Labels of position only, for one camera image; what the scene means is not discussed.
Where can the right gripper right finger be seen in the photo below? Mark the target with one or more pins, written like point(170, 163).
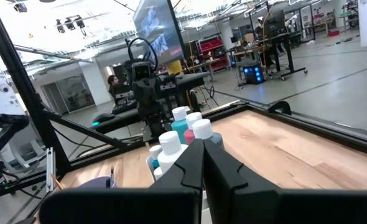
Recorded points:
point(264, 208)

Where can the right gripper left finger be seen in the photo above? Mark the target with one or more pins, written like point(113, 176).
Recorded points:
point(140, 205)

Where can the white plastic caddy bin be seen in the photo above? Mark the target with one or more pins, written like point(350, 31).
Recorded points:
point(149, 165)

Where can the lavender plastic cup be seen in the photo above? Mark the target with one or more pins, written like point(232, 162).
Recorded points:
point(96, 183)

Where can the large red paint bottle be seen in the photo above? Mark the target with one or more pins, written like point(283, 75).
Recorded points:
point(193, 119)

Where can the small blue paint bottle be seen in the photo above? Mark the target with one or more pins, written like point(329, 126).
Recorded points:
point(155, 152)

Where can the large white paint bottle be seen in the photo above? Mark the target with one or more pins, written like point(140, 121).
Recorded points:
point(171, 149)

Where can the dark grey paint bottle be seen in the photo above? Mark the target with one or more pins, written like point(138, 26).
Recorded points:
point(203, 129)

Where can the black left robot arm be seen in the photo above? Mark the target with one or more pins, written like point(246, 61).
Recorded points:
point(186, 81)

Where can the person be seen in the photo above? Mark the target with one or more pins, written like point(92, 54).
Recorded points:
point(113, 82)

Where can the yellow cylinder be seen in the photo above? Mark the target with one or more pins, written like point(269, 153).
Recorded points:
point(174, 68)

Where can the black computer mouse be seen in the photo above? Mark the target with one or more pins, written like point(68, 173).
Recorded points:
point(104, 119)

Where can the computer monitor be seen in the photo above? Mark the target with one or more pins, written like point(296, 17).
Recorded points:
point(158, 28)

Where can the red storage shelf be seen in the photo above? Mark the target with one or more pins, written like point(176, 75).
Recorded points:
point(213, 46)

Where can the black ceiling spotlight cluster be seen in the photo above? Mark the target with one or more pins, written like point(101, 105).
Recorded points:
point(70, 23)

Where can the computer tower with blue lights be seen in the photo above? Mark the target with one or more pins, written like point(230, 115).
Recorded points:
point(253, 74)

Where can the black standing desk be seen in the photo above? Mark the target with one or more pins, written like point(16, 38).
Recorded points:
point(280, 37)

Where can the white machine housing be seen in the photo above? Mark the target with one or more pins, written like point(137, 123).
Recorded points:
point(0, 87)

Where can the black clamp-mounted device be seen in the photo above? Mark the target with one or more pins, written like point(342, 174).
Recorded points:
point(3, 127)

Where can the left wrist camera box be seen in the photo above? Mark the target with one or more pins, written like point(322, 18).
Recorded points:
point(142, 71)

